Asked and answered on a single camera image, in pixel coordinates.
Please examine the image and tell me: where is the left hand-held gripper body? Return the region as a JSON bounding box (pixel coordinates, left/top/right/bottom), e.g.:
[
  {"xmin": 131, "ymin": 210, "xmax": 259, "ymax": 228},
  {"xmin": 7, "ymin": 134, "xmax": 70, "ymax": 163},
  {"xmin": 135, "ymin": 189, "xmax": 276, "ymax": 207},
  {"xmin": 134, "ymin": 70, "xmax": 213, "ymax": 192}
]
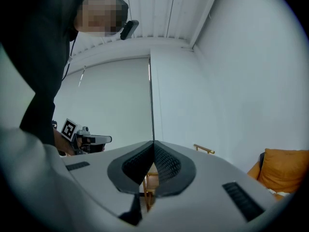
[{"xmin": 51, "ymin": 118, "xmax": 107, "ymax": 156}]

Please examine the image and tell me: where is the orange cushion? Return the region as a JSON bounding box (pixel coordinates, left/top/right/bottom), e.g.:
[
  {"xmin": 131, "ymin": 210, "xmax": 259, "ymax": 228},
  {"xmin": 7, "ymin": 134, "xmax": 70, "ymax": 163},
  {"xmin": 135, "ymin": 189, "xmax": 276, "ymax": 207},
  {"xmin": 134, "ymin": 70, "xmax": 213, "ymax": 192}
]
[{"xmin": 247, "ymin": 148, "xmax": 309, "ymax": 201}]

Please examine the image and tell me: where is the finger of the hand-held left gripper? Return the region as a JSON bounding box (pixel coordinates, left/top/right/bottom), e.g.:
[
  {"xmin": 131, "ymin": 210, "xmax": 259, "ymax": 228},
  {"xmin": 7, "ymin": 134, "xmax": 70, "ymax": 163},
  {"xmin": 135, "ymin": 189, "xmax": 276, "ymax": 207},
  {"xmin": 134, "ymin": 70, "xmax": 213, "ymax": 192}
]
[{"xmin": 92, "ymin": 135, "xmax": 112, "ymax": 145}]

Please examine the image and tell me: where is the wooden chair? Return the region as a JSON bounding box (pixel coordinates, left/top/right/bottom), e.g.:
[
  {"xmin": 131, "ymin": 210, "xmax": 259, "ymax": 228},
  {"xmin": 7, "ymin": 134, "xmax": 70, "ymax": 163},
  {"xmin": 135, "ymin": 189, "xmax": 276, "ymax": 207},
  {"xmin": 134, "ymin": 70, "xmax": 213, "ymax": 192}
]
[{"xmin": 142, "ymin": 172, "xmax": 160, "ymax": 212}]

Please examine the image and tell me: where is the person's head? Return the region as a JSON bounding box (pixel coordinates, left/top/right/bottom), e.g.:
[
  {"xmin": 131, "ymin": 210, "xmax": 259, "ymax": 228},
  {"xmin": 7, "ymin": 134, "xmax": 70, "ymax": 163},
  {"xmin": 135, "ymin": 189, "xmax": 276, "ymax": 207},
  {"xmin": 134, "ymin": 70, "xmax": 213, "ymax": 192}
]
[{"xmin": 74, "ymin": 0, "xmax": 130, "ymax": 38}]

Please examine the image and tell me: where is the gold metal rail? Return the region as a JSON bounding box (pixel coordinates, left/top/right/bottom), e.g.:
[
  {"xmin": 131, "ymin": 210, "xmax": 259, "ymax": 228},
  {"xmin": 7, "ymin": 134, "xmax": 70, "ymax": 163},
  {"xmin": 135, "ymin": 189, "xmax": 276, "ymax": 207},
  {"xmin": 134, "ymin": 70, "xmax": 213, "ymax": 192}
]
[{"xmin": 193, "ymin": 144, "xmax": 216, "ymax": 155}]

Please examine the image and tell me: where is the person's left forearm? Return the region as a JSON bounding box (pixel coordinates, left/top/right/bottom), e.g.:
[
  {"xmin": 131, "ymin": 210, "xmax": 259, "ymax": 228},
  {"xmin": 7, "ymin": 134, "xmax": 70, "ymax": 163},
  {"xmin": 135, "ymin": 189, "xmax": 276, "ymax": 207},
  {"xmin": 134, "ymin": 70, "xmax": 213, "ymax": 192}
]
[{"xmin": 53, "ymin": 128, "xmax": 76, "ymax": 156}]

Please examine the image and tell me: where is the person's dark jacket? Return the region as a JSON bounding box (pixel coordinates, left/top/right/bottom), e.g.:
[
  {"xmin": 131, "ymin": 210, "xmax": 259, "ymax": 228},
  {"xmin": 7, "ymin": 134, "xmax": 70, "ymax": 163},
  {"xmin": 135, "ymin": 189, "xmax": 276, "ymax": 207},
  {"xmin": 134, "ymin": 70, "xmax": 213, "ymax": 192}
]
[{"xmin": 0, "ymin": 0, "xmax": 86, "ymax": 146}]

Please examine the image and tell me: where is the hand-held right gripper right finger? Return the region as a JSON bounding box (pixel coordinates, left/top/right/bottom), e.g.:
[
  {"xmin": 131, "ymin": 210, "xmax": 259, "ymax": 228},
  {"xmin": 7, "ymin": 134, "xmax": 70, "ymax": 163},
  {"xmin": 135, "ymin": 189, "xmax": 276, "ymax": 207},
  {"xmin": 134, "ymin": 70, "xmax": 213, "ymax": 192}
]
[{"xmin": 141, "ymin": 140, "xmax": 276, "ymax": 228}]

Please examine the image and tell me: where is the black head-worn camera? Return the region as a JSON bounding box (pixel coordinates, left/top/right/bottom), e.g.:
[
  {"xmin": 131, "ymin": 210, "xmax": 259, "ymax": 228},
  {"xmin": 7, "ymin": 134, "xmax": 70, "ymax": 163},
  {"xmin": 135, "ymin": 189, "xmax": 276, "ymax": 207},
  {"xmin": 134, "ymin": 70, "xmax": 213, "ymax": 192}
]
[{"xmin": 120, "ymin": 20, "xmax": 140, "ymax": 41}]

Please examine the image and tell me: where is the blind pull wand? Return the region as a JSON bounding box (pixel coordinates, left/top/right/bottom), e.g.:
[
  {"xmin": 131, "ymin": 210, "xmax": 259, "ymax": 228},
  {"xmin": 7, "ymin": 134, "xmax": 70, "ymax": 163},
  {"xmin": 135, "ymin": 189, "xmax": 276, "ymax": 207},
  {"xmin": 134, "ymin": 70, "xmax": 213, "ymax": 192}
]
[{"xmin": 78, "ymin": 66, "xmax": 87, "ymax": 88}]

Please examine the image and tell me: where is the thin black cable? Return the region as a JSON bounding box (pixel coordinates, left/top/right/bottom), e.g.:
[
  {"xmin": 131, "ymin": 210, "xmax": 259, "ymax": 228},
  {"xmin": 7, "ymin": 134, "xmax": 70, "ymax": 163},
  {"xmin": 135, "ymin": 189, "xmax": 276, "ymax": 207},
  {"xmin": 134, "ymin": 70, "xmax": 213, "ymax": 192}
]
[{"xmin": 61, "ymin": 34, "xmax": 78, "ymax": 82}]

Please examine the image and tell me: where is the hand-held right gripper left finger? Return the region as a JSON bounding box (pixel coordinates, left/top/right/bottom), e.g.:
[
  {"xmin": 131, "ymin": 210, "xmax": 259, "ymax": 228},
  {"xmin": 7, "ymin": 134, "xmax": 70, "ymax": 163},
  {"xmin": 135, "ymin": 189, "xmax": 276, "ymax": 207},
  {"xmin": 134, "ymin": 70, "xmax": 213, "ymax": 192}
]
[{"xmin": 62, "ymin": 140, "xmax": 155, "ymax": 227}]

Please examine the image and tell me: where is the white roller blind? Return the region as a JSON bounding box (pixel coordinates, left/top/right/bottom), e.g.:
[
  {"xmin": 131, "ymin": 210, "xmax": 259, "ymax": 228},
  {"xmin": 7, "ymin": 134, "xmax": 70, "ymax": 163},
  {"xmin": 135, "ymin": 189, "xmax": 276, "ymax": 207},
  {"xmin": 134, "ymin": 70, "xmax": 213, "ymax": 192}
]
[{"xmin": 52, "ymin": 56, "xmax": 153, "ymax": 152}]

